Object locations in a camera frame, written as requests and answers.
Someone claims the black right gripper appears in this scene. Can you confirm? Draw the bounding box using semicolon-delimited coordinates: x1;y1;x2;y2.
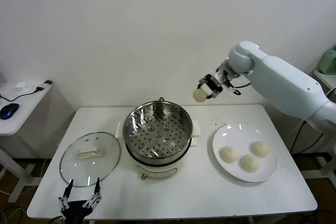
198;74;224;101

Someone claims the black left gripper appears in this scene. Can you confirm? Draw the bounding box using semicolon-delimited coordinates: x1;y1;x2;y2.
59;177;102;224

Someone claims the white steamed baozi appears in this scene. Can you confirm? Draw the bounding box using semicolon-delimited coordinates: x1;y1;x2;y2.
193;87;211;103
240;154;260;174
219;146;239;164
251;141;271;157

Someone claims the round glass pot lid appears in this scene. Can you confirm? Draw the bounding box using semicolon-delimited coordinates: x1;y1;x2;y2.
59;132;121;188

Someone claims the perforated steel steamer basket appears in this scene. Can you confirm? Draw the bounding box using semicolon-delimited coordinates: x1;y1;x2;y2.
122;101;193;158

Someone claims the large white round plate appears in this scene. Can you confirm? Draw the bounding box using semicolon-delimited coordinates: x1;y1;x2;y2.
212;123;278;183

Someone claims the cream electric cooker base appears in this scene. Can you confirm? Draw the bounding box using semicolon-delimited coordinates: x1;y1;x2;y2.
114;119;202;180

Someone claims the white side table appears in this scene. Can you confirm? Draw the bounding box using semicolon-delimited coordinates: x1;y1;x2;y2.
0;81;53;204

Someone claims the blue computer mouse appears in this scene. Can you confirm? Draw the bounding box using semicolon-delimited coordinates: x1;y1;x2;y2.
0;103;20;120

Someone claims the small crumpled white object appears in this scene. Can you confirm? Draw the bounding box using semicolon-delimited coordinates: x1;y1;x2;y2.
14;82;31;92

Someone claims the mint green appliance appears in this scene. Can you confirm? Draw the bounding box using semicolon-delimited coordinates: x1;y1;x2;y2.
314;45;336;74

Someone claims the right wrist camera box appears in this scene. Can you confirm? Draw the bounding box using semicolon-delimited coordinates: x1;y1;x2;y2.
214;62;233;84

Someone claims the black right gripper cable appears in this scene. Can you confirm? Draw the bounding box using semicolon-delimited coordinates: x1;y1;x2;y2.
227;81;253;96

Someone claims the black hanging power cable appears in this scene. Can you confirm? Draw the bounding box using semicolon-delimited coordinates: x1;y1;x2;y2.
288;120;325;154

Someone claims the black cable with adapter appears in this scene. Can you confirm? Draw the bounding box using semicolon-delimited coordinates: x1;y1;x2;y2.
0;80;53;103

